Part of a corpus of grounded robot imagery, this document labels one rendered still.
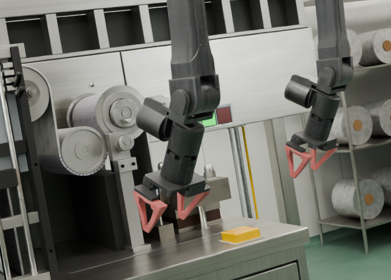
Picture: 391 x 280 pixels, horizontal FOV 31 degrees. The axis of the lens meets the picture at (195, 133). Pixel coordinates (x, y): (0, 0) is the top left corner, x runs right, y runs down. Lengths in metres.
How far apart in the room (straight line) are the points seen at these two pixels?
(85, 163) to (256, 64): 0.85
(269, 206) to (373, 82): 1.39
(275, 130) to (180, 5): 1.51
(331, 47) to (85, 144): 0.66
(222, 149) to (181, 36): 3.84
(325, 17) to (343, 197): 3.63
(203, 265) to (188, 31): 0.64
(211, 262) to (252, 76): 0.94
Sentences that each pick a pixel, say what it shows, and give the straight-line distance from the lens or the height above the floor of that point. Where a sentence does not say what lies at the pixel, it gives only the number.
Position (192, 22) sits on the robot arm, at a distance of 1.16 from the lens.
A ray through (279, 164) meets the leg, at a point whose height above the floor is 0.96.
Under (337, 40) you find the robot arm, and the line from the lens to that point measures 1.57.
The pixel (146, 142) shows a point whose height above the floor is 1.16.
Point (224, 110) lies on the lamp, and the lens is 2.32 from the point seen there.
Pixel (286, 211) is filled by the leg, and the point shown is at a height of 0.78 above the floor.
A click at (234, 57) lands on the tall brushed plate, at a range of 2.37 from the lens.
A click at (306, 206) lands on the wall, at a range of 5.40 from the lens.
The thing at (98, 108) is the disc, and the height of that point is 1.27.
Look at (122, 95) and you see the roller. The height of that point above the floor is 1.30.
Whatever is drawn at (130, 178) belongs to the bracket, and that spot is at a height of 1.08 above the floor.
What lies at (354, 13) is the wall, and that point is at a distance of 5.79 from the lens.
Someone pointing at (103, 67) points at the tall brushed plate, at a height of 1.40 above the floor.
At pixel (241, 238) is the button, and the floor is 0.91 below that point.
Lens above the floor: 1.26
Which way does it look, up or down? 3 degrees down
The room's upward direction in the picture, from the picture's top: 9 degrees counter-clockwise
